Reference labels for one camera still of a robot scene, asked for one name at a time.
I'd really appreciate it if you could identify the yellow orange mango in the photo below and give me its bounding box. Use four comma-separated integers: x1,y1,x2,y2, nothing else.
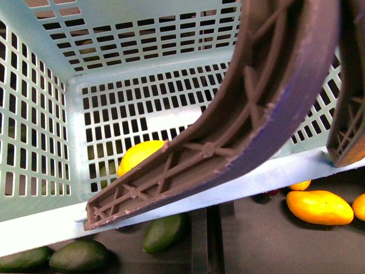
116,140,165,177

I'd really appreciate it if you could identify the light teal plastic basket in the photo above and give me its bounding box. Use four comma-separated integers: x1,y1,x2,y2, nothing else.
0,0,365,259

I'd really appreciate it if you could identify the brown plastic basket handle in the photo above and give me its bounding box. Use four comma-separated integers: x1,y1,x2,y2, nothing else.
83,1,364,231

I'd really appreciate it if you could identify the black shelf divider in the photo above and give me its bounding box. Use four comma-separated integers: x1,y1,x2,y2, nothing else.
190,202,240,273

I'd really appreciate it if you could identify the green avocado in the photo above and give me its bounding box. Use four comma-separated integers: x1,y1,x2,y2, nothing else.
143,212,189,254
1,246,54,273
49,240,110,273

